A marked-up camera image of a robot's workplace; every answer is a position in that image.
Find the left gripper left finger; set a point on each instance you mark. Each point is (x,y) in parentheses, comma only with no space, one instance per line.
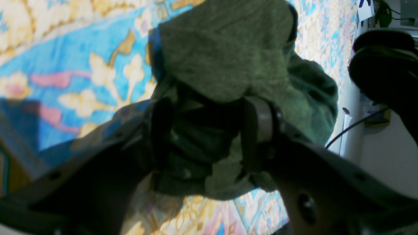
(90,194)

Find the colourful patterned tablecloth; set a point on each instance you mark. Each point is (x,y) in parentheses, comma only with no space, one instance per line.
(72,71)

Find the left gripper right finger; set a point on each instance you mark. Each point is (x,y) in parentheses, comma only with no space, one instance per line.
(323,193)

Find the dark green long-sleeve shirt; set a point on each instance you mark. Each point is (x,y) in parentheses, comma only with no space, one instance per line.
(217,53)

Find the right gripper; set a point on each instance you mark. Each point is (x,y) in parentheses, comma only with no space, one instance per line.
(385,67)

